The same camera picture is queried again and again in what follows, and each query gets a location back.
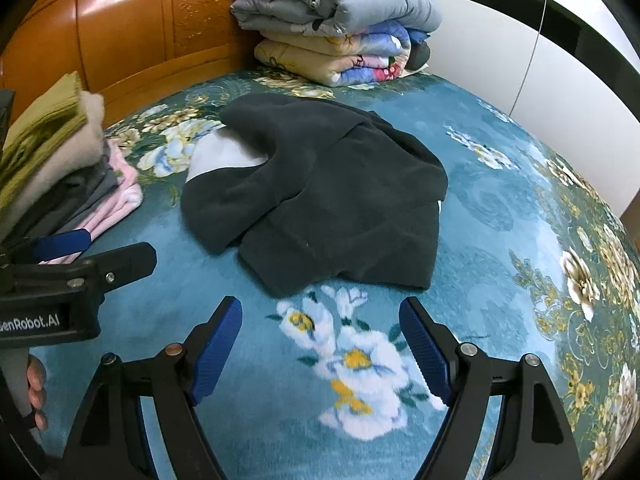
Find black and white fleece jacket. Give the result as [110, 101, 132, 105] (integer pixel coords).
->
[181, 93, 448, 298]

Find person left hand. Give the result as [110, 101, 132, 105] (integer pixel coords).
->
[26, 354, 48, 431]

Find dark grey folded garment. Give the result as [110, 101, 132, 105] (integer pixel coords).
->
[3, 142, 118, 243]

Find pink folded garment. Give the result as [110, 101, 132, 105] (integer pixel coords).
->
[70, 140, 143, 240]

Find beige folded sweater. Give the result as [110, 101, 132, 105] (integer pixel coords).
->
[1, 91, 104, 240]

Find olive green folded sweater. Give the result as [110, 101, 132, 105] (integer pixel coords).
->
[1, 72, 88, 214]

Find teal floral bed blanket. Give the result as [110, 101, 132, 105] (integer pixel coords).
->
[38, 70, 639, 479]

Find wooden headboard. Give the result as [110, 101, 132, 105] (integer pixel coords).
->
[1, 0, 258, 125]

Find floral folded quilt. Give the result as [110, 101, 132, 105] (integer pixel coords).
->
[254, 21, 430, 87]

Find dark pillow under quilts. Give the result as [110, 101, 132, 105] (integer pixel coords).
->
[406, 40, 431, 72]

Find thin white hanging cord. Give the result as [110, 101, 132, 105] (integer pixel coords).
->
[508, 0, 551, 117]

